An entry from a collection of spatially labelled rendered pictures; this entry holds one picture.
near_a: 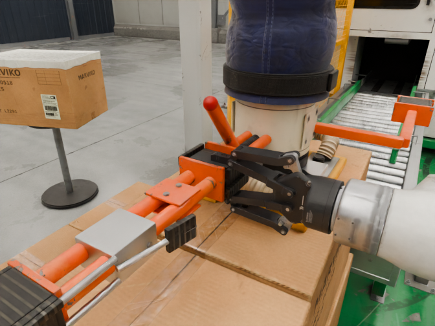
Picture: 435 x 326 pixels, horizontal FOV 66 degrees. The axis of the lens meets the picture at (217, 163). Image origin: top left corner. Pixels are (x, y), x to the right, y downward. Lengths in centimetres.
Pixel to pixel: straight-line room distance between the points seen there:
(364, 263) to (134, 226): 110
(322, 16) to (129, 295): 55
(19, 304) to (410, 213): 40
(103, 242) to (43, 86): 189
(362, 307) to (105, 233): 160
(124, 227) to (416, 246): 33
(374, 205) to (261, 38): 34
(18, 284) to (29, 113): 204
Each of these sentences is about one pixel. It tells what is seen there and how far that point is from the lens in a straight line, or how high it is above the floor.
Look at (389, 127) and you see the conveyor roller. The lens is 260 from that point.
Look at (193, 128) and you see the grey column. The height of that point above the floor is 52.
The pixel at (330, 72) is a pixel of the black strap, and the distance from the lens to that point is 69.
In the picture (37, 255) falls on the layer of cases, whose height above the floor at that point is 54.
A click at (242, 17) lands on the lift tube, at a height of 131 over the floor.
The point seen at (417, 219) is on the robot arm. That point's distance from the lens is 44.
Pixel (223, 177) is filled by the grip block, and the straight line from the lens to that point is 50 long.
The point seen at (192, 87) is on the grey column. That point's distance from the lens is 226.
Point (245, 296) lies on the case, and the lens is 53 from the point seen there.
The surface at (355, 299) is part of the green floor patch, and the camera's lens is 191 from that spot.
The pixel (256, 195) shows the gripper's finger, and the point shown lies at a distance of 53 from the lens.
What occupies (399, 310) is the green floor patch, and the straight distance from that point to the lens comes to 195.
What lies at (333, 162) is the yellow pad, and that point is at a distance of 87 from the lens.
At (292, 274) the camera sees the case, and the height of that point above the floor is 95.
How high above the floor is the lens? 134
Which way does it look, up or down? 26 degrees down
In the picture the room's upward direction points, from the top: straight up
